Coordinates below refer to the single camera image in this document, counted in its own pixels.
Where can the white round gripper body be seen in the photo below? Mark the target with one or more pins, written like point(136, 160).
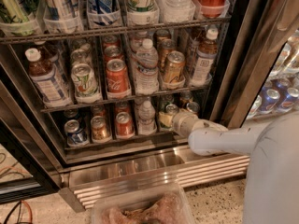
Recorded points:
point(179, 121)

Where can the green soda can front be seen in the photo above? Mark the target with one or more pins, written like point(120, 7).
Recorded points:
point(172, 110)

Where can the green soda can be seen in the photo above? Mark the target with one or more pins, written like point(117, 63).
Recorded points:
point(172, 110)
point(165, 100)

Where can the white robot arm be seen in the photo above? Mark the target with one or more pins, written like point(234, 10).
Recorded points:
point(272, 185)

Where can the brown can bottom right front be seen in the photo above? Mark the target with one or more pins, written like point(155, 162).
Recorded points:
point(193, 107)

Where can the brown can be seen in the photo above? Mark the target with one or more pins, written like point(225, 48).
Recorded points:
point(193, 107)
point(184, 98)

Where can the brown can bottom right rear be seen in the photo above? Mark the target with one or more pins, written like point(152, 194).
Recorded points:
point(184, 98)

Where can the green soda can behind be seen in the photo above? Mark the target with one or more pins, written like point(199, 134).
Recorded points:
point(165, 100)

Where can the small water bottle bottom shelf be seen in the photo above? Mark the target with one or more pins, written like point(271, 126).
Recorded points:
point(146, 118)

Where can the red can bottom front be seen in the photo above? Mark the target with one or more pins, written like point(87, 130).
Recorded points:
point(124, 125)

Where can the gold can middle front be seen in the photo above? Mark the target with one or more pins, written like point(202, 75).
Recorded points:
point(173, 68)

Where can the gold can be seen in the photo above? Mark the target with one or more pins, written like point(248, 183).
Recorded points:
point(99, 110)
point(173, 68)
point(100, 130)
point(166, 46)

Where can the water bottle middle shelf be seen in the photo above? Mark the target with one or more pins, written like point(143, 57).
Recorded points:
point(146, 68)

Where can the red can bottom rear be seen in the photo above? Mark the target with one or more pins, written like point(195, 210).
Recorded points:
point(122, 106)

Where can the red cola can middle front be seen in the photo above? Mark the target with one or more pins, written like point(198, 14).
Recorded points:
point(118, 84)

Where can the gold can bottom front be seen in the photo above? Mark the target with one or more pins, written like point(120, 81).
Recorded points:
point(100, 130)

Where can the gold can bottom rear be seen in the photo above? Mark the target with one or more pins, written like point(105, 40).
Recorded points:
point(99, 110)

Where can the glass fridge door right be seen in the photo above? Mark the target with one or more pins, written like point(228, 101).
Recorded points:
point(256, 34)

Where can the white green can middle front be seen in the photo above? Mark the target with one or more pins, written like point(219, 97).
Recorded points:
point(85, 83)

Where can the blue pepsi can left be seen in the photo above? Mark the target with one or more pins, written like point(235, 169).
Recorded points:
point(269, 99)

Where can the blue pepsi can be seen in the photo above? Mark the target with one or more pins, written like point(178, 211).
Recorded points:
point(287, 99)
point(269, 99)

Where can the blue can bottom front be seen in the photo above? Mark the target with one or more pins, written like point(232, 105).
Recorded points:
point(76, 135)

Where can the blue can bottom rear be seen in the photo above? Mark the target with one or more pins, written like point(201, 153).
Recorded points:
point(73, 114)

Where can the blue pepsi can right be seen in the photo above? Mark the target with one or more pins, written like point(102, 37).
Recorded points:
point(287, 99)

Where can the steel fridge base grille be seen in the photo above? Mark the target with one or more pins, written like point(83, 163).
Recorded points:
point(85, 184)

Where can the white green can top shelf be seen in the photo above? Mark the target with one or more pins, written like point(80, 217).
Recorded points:
point(142, 12)

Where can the water bottle top shelf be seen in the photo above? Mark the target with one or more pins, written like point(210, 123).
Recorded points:
point(173, 11)

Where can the blue white can top shelf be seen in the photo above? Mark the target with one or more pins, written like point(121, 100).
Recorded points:
point(101, 13)

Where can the silver blue can top shelf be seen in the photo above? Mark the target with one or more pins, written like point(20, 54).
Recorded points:
point(63, 16)

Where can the green can top left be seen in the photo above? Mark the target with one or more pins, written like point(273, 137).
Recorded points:
point(21, 14)

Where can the tea bottle middle right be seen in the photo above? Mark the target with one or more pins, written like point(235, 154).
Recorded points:
point(205, 56)

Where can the tea bottle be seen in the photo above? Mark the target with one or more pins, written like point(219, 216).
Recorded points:
point(205, 56)
point(47, 79)

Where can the clear plastic food container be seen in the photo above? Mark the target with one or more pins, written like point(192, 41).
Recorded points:
point(165, 204)

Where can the tea bottle middle left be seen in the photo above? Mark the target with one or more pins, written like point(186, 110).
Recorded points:
point(47, 79)

